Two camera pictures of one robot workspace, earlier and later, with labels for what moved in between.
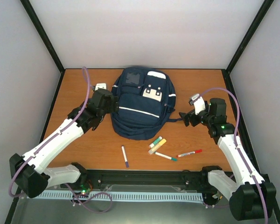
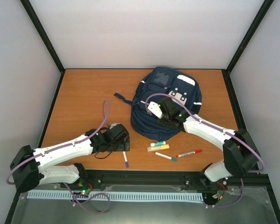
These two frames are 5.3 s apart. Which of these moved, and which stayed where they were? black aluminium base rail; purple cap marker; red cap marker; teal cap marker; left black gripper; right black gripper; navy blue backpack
Moved: right black gripper; navy blue backpack; left black gripper
Stayed: red cap marker; teal cap marker; black aluminium base rail; purple cap marker
